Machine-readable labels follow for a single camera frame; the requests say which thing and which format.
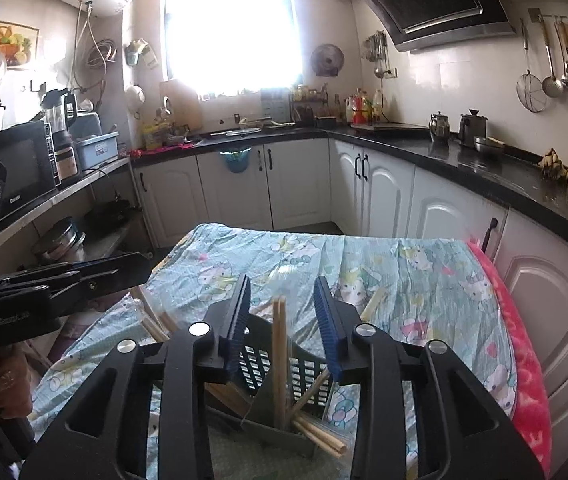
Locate beige cutting board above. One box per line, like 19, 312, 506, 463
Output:
159, 78, 202, 131

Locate group of wooden chopsticks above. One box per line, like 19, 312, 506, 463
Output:
206, 287, 390, 461

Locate pink fleece blanket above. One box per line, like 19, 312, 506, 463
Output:
466, 240, 552, 480

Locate green plastic utensil basket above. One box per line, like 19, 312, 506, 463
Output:
204, 310, 357, 480

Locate white round hanging container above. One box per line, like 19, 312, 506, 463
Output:
125, 85, 145, 113

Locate metal mesh strainer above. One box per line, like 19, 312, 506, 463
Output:
516, 20, 548, 112

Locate grey mini drawer box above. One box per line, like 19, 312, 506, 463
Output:
260, 87, 292, 118

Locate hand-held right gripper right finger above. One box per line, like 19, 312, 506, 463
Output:
313, 276, 547, 480

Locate blue plastic box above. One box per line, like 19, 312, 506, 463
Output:
75, 131, 120, 171

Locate cartoon cat printed cloth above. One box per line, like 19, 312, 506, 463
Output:
29, 222, 517, 480

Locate bright window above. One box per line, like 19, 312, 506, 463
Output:
161, 0, 297, 98

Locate dark spice rack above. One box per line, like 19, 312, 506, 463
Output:
291, 84, 330, 128

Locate coiled hose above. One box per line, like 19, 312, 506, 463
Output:
84, 37, 117, 68

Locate blue hanging bin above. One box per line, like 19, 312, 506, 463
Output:
220, 146, 253, 174

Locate steel teapot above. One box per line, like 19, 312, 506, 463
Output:
429, 111, 452, 143

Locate hanging wall holder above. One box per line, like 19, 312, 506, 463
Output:
125, 39, 159, 68

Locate fruit wall poster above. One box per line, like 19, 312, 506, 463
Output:
0, 19, 40, 72

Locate steel ladle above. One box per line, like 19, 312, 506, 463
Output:
542, 20, 565, 97

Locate black range hood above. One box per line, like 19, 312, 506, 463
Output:
344, 0, 517, 53

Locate small grey wall fan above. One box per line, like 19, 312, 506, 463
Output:
311, 43, 345, 78

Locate black microwave oven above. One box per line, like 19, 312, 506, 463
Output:
0, 120, 60, 216

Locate yellow package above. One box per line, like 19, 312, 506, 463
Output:
143, 120, 172, 150

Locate plastic-wrapped chopstick pair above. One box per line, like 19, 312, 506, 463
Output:
271, 296, 290, 431
131, 285, 177, 343

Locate stacked steel pots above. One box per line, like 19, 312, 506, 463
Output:
31, 217, 86, 263

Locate small hanging kitchen tools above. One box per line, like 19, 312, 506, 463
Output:
364, 30, 390, 79

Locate group of condiment bottles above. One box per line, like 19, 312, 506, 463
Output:
346, 87, 385, 126

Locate metal shelf rack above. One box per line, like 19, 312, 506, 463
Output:
0, 157, 155, 271

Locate steel bowl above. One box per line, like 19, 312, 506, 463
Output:
474, 136, 506, 155

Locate black frying pan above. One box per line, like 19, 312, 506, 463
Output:
84, 199, 132, 226

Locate black kitchen countertop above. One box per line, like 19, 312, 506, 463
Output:
129, 125, 568, 251

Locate pink dish cloth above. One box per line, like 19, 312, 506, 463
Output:
131, 142, 197, 153

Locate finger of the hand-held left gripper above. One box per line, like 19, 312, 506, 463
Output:
0, 265, 151, 306
0, 253, 151, 285

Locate black cooktop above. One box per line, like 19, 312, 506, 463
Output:
351, 122, 430, 133

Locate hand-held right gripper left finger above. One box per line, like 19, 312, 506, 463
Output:
19, 274, 253, 480

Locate black blender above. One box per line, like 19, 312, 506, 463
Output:
41, 89, 82, 181

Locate white lower cabinets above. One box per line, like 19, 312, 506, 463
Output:
131, 137, 568, 466

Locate wall utensil rail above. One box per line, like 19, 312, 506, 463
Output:
528, 7, 568, 31

